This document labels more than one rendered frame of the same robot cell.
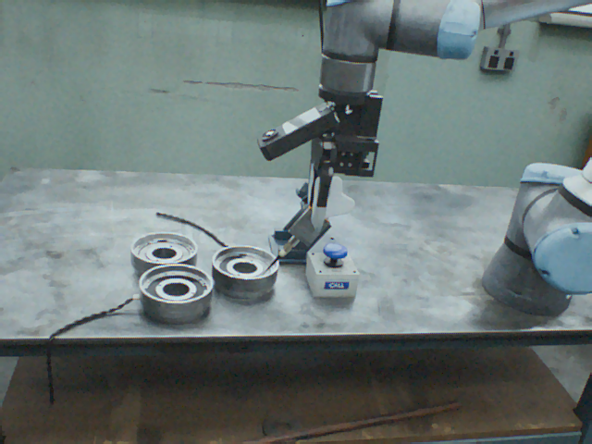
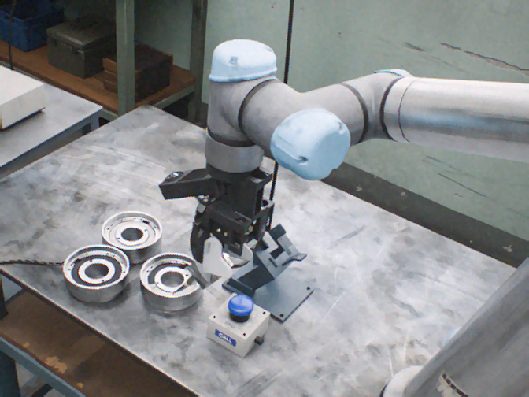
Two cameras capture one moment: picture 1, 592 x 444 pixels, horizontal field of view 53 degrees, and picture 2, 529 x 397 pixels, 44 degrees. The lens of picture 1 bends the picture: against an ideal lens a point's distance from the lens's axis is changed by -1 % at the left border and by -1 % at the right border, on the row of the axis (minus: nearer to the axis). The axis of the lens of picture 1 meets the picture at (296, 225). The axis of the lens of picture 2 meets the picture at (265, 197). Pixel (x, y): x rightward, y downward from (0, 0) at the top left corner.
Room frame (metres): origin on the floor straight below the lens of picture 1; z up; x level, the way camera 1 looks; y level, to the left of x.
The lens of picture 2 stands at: (0.33, -0.54, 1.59)
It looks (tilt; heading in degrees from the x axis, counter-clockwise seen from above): 36 degrees down; 41
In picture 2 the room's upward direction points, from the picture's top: 8 degrees clockwise
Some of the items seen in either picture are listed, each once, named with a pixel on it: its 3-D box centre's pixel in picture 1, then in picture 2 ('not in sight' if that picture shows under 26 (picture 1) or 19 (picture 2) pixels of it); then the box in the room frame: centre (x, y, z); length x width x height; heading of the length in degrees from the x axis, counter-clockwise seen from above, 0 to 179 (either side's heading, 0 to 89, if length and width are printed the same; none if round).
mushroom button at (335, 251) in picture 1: (333, 260); (239, 313); (0.85, -0.07, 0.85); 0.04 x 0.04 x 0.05
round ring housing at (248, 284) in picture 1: (244, 272); (172, 282); (0.83, 0.07, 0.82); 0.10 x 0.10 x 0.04
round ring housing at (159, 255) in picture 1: (164, 257); (132, 238); (0.84, 0.20, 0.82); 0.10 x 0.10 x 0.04
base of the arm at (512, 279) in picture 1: (532, 265); not in sight; (0.92, -0.41, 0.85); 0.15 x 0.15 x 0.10
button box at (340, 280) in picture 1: (335, 274); (241, 325); (0.85, -0.07, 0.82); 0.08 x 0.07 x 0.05; 103
